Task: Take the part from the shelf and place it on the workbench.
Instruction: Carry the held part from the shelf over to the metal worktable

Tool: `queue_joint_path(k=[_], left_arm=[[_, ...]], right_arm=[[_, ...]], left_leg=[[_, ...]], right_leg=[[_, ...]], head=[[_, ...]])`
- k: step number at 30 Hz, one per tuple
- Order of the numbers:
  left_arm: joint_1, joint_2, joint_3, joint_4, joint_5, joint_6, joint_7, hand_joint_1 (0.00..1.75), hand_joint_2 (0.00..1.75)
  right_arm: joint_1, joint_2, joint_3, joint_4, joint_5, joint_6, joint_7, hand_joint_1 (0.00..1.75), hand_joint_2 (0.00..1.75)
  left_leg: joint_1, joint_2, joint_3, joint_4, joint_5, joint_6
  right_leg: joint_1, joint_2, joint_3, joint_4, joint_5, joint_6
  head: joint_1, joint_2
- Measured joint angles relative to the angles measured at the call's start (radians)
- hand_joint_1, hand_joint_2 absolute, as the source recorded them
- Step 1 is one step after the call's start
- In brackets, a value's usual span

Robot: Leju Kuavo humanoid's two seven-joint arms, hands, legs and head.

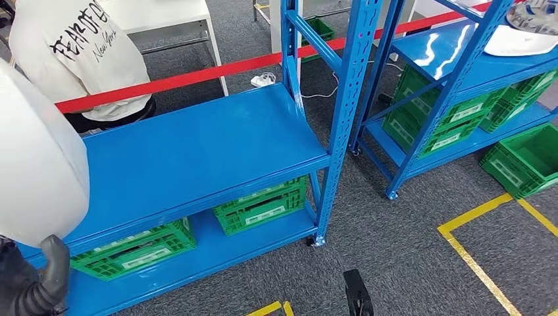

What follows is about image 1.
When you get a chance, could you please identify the silver wheel hub cover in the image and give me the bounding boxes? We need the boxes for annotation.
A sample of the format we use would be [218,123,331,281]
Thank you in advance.
[505,0,558,37]

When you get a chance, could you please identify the white curved shell part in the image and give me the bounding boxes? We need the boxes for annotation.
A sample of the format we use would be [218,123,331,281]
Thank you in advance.
[482,25,558,57]
[0,57,91,249]

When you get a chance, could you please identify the white cable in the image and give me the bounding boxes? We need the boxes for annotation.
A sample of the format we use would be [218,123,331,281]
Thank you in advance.
[301,61,404,99]

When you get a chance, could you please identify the open green plastic crate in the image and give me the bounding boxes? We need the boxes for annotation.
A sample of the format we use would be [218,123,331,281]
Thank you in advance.
[299,17,336,63]
[478,122,558,200]

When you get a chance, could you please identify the red barrier belt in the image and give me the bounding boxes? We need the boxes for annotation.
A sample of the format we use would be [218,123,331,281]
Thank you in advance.
[54,0,494,115]

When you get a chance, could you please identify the black round stool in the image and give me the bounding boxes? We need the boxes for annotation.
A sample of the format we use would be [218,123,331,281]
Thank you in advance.
[126,96,157,127]

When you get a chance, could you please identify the person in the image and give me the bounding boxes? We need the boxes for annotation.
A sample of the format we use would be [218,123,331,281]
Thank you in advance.
[7,0,157,134]

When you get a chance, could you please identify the folded green plastic crate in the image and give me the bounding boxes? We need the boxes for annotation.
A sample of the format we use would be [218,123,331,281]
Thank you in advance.
[392,64,511,132]
[212,175,308,237]
[69,218,198,282]
[507,69,558,110]
[479,93,544,134]
[381,107,489,160]

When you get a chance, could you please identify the white power strip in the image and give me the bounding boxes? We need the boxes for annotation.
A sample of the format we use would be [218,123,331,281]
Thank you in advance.
[250,72,277,88]

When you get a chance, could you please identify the blue metal shelf rack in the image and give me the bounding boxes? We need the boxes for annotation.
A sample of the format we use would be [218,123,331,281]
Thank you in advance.
[348,0,558,201]
[15,0,384,316]

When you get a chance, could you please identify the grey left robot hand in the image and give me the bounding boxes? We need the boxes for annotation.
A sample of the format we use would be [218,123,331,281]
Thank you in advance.
[0,234,70,316]

